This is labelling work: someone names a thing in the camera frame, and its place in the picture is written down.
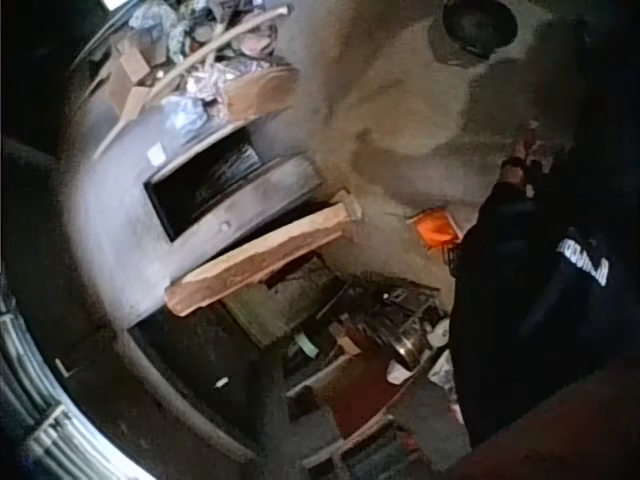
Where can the person's left hand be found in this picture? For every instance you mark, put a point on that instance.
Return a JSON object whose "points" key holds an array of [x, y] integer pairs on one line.
{"points": [[515, 167]]}

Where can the person's left fingers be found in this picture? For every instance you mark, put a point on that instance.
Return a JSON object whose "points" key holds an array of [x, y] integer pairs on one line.
{"points": [[530, 137]]}

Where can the black wrist band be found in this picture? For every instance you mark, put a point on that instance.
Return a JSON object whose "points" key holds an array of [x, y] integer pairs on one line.
{"points": [[515, 164]]}

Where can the grey round pot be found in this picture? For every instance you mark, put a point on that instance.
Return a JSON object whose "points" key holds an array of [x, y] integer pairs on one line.
{"points": [[450, 50]]}

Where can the dark round bowl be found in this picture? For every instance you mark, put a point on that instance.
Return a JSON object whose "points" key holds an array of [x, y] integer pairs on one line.
{"points": [[477, 22]]}

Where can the orange plastic container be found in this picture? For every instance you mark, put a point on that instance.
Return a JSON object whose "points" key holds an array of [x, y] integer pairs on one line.
{"points": [[436, 227]]}

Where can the shiny steel pot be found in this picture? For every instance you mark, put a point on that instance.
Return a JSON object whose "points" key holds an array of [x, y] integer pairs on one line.
{"points": [[409, 347]]}

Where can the heap of kitchen utensils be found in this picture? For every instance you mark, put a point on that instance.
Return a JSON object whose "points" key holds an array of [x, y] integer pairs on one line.
{"points": [[360, 320]]}

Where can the white plastic bag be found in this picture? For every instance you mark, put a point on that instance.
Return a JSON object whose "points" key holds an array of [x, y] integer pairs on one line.
{"points": [[445, 372]]}

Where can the long light wooden plank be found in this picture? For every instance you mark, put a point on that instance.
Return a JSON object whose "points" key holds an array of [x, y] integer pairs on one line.
{"points": [[260, 255]]}

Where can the open grey wooden drawer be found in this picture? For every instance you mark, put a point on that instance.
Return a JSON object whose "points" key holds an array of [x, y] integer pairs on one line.
{"points": [[235, 200]]}

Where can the cluttered shelf heap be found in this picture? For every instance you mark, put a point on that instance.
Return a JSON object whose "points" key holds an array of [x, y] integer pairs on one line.
{"points": [[200, 60]]}

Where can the long wooden stick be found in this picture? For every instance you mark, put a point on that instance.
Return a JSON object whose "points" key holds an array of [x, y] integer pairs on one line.
{"points": [[195, 62]]}

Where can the white paper label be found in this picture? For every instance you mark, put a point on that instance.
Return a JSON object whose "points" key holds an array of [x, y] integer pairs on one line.
{"points": [[157, 153]]}

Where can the corrugated metal sheet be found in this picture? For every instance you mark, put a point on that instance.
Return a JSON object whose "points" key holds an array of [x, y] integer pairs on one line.
{"points": [[35, 400]]}

